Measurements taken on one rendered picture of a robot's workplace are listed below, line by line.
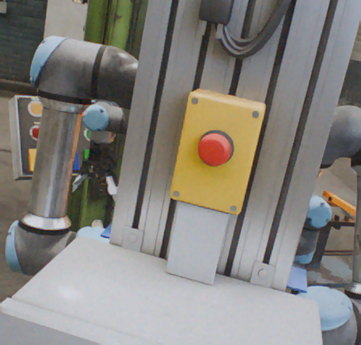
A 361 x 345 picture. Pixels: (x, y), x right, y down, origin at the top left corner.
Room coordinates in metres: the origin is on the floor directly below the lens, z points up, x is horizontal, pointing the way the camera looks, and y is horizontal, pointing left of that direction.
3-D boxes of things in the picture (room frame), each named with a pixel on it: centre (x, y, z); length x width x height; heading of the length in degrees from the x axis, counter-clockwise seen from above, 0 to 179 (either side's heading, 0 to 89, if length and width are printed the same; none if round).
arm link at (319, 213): (1.30, -0.39, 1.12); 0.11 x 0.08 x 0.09; 12
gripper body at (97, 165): (1.52, 0.25, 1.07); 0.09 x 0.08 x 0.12; 170
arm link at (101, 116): (1.43, 0.23, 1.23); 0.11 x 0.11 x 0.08; 88
